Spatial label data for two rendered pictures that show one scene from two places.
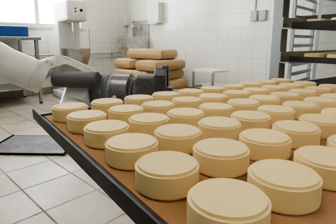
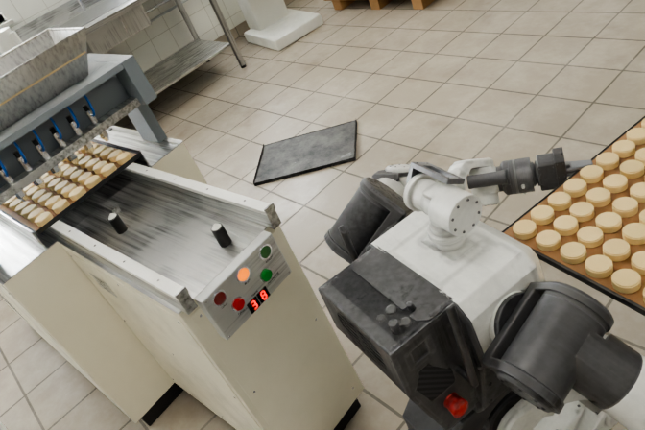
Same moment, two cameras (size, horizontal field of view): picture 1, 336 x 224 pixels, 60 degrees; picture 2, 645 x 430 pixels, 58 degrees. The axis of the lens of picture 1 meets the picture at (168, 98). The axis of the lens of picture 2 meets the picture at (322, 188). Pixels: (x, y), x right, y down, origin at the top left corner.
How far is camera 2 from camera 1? 1.06 m
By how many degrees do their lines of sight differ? 27
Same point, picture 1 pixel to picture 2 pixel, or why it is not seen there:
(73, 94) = (486, 189)
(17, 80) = not seen: hidden behind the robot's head
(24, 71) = not seen: hidden behind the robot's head
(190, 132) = (624, 249)
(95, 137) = (573, 260)
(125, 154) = (602, 274)
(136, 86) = (539, 173)
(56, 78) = (472, 184)
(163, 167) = (627, 281)
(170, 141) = (615, 256)
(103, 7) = not seen: outside the picture
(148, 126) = (594, 243)
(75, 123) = (548, 248)
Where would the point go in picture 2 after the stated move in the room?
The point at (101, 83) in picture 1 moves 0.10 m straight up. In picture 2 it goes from (509, 177) to (502, 144)
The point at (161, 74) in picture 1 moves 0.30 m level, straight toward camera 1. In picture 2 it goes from (561, 160) to (609, 244)
